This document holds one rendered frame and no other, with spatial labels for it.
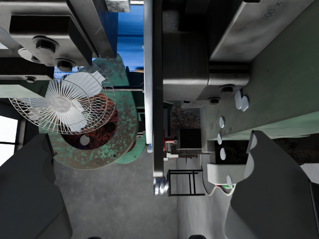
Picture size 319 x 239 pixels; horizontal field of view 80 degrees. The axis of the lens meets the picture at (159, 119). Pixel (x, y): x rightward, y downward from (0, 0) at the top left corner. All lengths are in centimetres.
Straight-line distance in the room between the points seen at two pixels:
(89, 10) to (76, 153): 148
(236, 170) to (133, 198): 662
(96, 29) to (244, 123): 28
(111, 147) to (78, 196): 590
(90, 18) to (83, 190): 716
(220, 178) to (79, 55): 41
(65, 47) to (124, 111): 135
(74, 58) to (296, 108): 32
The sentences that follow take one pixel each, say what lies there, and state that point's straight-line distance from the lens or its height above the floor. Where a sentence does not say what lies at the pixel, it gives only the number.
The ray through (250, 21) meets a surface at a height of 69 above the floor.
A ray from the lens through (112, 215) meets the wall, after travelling 731.
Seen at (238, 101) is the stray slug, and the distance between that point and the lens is 33.
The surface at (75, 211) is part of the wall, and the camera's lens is 760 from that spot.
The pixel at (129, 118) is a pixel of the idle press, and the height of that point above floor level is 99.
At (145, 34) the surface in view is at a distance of 18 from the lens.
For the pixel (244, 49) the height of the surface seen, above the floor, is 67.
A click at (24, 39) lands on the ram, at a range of 35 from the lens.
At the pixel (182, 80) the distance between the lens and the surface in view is 26.
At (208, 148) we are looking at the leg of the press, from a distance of 52.
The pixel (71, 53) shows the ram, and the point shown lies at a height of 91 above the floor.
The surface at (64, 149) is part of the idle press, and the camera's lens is 177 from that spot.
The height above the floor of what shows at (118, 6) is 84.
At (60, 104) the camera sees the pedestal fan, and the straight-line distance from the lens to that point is 118.
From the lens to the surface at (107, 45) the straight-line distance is 39.
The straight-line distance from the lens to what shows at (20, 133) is 615.
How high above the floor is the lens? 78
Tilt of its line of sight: 2 degrees down
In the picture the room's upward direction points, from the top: 90 degrees counter-clockwise
